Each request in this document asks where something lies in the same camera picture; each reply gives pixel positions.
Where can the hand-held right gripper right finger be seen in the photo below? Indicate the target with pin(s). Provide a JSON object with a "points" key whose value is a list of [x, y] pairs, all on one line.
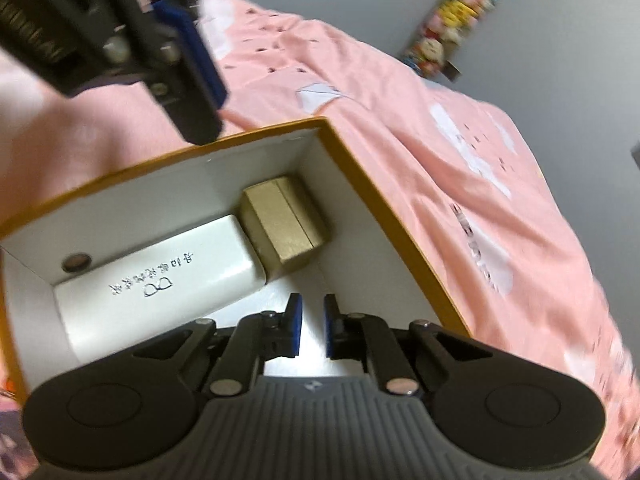
{"points": [[331, 327]]}

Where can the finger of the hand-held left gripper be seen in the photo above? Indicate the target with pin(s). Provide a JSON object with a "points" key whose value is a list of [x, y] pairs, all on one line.
{"points": [[195, 55]]}

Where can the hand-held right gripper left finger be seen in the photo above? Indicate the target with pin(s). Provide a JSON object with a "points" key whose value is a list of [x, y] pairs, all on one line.
{"points": [[294, 325]]}

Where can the orange cardboard box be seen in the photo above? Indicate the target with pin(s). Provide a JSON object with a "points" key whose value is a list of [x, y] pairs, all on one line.
{"points": [[200, 185]]}

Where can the small gold box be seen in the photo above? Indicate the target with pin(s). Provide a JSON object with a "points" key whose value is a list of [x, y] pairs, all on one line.
{"points": [[280, 230]]}

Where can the white rectangular box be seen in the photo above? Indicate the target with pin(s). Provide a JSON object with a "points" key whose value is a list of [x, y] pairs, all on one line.
{"points": [[150, 265]]}

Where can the pink cloud-print blanket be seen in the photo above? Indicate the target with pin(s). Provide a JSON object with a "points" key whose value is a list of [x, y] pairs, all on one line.
{"points": [[425, 160]]}

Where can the small round dark disc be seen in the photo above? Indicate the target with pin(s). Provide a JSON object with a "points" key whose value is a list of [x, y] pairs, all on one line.
{"points": [[76, 262]]}

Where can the hanging column of plush toys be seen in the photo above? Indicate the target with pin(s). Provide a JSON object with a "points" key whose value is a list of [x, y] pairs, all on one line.
{"points": [[455, 15]]}

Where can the dark patterned cloth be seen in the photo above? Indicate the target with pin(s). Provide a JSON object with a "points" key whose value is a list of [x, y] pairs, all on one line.
{"points": [[12, 435]]}

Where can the small black wall fixture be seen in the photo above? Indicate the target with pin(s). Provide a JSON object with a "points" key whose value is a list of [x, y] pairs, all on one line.
{"points": [[451, 71]]}

